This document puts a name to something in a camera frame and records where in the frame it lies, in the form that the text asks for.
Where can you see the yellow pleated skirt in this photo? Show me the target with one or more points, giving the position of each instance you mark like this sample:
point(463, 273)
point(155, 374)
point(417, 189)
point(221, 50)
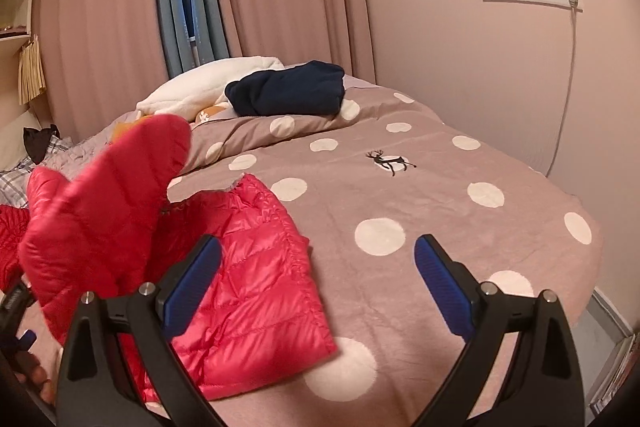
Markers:
point(31, 72)

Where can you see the red folded down jacket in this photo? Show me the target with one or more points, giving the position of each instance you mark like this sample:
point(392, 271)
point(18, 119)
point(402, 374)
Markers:
point(10, 232)

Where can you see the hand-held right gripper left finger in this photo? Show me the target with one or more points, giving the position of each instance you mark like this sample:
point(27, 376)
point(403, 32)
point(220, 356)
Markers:
point(192, 292)

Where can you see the lilac quilt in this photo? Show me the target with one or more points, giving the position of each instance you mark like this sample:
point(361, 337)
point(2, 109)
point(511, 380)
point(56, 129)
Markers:
point(85, 157)

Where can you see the stack of books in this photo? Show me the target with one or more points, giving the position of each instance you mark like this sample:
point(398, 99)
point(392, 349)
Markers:
point(617, 372)

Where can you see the plaid bed sheet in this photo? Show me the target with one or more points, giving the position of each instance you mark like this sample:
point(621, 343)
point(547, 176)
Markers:
point(12, 184)

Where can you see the grey plug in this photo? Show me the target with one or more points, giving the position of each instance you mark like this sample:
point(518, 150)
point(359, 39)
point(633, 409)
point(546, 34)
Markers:
point(575, 0)

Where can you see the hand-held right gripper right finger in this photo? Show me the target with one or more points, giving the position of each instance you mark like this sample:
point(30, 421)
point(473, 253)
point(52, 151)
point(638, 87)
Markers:
point(442, 287)

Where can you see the pink down jacket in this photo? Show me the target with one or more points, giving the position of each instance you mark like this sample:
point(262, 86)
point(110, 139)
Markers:
point(260, 257)

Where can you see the white plush goose toy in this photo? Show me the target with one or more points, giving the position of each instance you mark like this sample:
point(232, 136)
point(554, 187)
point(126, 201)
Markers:
point(200, 82)

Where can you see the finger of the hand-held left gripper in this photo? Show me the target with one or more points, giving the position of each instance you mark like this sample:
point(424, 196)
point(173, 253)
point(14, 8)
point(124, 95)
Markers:
point(27, 338)

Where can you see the polka dot bedspread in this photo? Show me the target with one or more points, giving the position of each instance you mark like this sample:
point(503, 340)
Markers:
point(425, 157)

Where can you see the person's left hand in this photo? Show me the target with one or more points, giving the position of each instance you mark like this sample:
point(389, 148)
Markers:
point(35, 377)

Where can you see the black cloth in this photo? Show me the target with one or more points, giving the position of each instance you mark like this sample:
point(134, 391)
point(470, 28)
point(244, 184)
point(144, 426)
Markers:
point(40, 144)

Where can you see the navy folded garment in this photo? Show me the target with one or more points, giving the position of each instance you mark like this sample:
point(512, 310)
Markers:
point(290, 89)

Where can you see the beige pillow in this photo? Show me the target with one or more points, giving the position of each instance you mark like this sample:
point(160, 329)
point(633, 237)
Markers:
point(12, 142)

